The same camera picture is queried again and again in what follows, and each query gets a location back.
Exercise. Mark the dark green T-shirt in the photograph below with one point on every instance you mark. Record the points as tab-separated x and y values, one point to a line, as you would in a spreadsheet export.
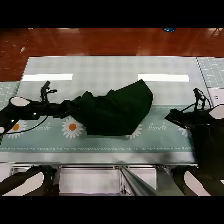
116	110

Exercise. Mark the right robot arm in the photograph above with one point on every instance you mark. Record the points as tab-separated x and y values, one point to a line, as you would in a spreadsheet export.
206	140

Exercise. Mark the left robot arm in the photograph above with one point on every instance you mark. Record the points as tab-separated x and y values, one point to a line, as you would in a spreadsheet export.
31	109

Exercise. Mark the silver frame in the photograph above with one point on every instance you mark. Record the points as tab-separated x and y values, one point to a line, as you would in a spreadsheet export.
90	180

